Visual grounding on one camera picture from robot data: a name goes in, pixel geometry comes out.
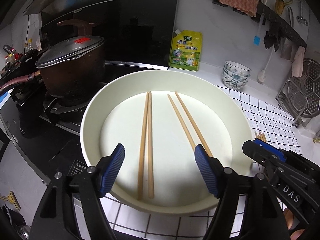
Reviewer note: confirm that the black hanging rag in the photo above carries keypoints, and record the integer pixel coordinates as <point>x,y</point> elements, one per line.
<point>273,36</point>

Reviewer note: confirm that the black gas stove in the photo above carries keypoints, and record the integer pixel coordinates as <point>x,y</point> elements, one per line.
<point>46,130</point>

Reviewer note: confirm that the operator hand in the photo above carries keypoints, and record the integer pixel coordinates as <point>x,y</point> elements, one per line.
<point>295,227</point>

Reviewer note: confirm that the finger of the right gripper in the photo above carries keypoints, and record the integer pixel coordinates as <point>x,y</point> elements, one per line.
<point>271,149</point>
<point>261,158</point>

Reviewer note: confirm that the yellow seasoning pouch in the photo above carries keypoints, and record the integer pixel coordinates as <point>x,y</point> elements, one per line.
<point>185,50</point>

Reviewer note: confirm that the black range hood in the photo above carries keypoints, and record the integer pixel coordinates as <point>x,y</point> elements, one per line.
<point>135,31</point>

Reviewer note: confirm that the white round basin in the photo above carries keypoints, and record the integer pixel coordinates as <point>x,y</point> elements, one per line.
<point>115,116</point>

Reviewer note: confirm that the dark pot with lid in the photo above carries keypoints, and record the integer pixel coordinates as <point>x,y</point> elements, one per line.
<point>69,68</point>

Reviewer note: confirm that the middle patterned ceramic bowl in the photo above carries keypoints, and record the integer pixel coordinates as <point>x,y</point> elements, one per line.
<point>236,76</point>

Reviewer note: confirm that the top patterned ceramic bowl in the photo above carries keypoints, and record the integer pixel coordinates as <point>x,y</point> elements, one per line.
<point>237,68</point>

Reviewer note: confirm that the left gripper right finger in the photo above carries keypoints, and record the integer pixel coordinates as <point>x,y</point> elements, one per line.
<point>209,169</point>

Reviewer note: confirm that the perforated steel steamer tray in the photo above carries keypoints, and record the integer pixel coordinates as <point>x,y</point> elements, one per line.
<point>303,92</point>

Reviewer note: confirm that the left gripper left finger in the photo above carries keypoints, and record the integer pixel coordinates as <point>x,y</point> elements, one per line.
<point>109,167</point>

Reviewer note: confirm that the patterned ceramic bowl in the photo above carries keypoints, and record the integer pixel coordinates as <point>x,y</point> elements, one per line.
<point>233,83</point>
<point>236,76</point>
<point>237,68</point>

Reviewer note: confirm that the pink hanging cloth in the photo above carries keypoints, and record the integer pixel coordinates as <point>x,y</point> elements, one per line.
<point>298,60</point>

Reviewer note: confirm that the black wall rack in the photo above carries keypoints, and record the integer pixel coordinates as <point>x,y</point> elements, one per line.
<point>272,16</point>

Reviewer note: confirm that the white hanging brush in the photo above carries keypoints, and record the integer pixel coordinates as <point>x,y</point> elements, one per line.
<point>262,73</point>

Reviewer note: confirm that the bottom patterned ceramic bowl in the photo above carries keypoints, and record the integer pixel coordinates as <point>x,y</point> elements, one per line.
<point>233,83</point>

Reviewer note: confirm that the blue silicone spatula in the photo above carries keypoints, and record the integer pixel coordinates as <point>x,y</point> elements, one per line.
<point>256,40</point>

